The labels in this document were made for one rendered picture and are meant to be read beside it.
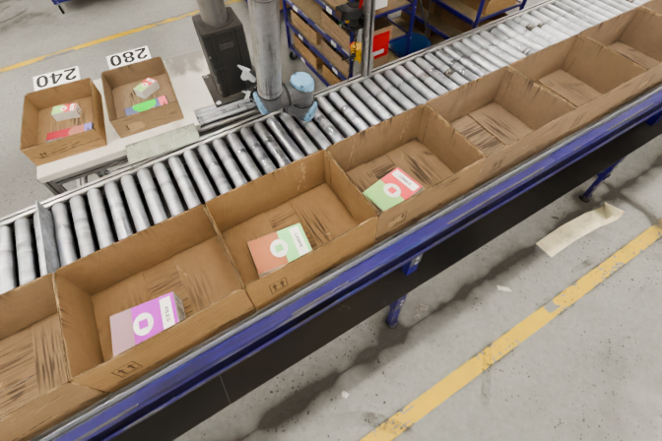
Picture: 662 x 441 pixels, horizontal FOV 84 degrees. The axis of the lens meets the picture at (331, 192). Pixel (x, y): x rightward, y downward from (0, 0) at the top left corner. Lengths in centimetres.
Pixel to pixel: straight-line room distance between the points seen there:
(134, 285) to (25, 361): 30
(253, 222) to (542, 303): 158
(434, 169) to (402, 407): 109
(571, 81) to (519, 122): 38
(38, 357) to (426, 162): 126
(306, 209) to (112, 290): 61
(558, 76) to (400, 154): 83
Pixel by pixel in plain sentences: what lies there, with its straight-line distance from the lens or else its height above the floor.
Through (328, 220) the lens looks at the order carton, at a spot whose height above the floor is 89.
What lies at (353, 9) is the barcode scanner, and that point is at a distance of 176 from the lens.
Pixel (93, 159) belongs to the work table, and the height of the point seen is 75.
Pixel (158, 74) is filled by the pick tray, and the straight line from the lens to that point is 215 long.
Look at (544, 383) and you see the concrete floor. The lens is 212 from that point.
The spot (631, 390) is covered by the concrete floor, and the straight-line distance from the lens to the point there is 230.
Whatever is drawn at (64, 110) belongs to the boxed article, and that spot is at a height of 80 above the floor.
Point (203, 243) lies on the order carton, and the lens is 121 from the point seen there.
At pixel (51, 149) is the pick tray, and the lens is 189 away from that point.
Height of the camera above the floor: 189
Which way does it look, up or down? 54 degrees down
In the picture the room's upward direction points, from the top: 3 degrees counter-clockwise
